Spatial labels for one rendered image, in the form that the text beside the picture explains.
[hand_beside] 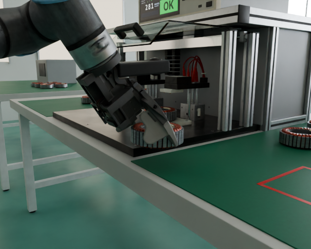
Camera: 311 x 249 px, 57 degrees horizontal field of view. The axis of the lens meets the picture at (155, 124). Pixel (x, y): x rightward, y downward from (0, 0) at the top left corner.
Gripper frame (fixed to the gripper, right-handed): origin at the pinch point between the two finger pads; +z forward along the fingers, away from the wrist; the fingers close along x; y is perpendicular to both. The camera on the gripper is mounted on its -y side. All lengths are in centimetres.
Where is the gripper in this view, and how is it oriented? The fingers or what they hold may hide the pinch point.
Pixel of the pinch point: (158, 135)
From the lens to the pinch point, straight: 61.3
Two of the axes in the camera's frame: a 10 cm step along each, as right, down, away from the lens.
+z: 4.5, 7.5, 4.9
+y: -6.8, 6.4, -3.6
